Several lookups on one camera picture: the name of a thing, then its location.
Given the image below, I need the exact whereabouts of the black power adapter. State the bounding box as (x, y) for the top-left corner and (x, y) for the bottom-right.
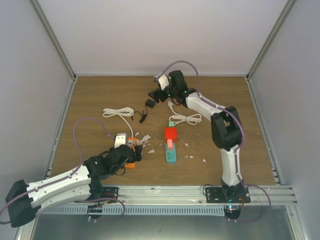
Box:
(145, 99), (156, 108)

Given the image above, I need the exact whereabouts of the orange power strip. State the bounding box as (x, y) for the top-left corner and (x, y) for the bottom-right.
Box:
(125, 137), (138, 169)

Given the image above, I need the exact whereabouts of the white cord of teal strip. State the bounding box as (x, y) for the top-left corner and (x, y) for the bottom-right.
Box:
(167, 99), (203, 126)

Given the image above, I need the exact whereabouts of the green plug adapter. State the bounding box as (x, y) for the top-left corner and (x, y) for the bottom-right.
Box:
(168, 121), (175, 127)

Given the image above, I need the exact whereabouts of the black adapter cable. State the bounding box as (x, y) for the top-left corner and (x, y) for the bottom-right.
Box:
(133, 106), (149, 124)

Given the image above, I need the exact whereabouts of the red cube socket adapter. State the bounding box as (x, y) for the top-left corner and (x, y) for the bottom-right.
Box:
(164, 126), (178, 143)

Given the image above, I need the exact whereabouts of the pink plug adapter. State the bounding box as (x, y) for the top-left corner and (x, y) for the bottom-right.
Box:
(166, 139), (174, 151)

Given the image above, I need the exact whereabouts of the white cord of orange strip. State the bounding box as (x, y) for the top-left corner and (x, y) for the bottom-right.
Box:
(102, 106), (135, 138)

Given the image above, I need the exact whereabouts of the teal power strip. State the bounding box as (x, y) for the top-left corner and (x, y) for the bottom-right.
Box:
(165, 143), (177, 164)

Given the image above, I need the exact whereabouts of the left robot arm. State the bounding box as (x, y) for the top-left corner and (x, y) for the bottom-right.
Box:
(5, 144), (142, 228)

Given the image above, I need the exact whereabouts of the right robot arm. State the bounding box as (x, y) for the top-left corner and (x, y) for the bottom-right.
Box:
(148, 70), (245, 203)

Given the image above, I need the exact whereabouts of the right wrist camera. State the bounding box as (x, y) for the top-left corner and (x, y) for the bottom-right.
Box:
(153, 72), (170, 91)

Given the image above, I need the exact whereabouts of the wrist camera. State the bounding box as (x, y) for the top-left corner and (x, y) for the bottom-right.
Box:
(153, 72), (170, 91)
(114, 133), (128, 148)

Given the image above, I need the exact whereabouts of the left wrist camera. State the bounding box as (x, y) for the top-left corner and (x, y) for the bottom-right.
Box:
(114, 133), (128, 148)

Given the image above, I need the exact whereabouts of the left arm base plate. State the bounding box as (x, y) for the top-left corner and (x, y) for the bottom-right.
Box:
(100, 186), (119, 204)

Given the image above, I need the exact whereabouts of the grey slotted cable duct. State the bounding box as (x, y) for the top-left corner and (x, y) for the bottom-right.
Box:
(44, 204), (225, 217)

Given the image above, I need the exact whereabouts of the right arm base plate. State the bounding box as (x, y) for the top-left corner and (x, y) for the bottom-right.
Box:
(202, 184), (251, 204)

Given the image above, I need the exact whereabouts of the aluminium front rail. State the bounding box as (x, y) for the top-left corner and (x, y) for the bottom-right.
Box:
(117, 185), (297, 206)

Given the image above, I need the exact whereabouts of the right aluminium frame post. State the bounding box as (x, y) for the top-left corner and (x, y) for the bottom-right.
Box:
(244, 0), (297, 81)

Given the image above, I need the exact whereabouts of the aluminium frame post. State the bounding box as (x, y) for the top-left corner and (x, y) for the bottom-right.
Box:
(244, 0), (297, 81)
(28, 0), (77, 81)

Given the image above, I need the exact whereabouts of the left aluminium frame post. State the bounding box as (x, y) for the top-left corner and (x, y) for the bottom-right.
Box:
(28, 0), (77, 81)

